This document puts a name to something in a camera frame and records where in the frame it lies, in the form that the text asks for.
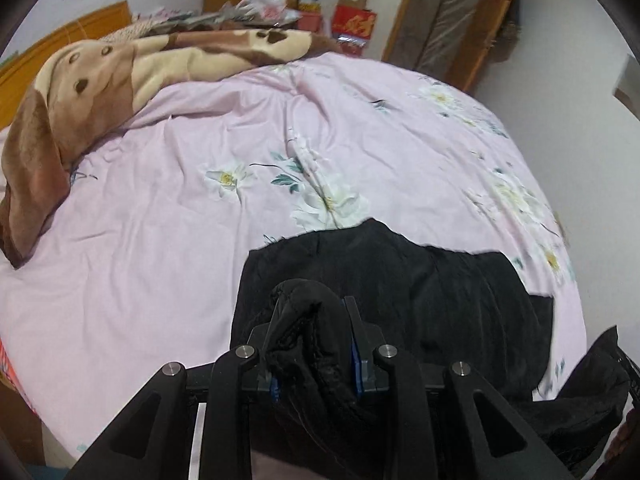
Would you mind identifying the person right hand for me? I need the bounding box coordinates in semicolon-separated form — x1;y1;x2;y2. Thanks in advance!
605;408;639;462

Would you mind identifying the black puffer jacket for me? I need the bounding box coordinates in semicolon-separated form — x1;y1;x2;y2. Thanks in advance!
227;219;630;479

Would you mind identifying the wooden door frame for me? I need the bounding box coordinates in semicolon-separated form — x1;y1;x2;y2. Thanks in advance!
382;0;513;92

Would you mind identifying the wooden headboard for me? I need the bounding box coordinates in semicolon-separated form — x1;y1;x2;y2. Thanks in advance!
0;0;134;131

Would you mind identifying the white plastic bag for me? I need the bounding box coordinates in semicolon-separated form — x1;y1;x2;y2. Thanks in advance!
234;0;302;26

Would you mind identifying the pink floral duvet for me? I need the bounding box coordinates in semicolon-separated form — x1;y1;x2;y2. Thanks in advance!
1;54;587;458

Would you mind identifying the brown dog print blanket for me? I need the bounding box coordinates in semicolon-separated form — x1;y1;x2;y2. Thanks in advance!
1;29;340;269

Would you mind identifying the pink plastic bucket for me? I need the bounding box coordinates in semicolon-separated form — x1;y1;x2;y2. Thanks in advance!
297;11;323;32

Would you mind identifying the red plaid cloth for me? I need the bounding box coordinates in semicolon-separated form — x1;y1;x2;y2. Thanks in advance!
0;342;24;396

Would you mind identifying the red gift box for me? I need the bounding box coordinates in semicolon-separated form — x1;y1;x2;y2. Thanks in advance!
331;4;378;41

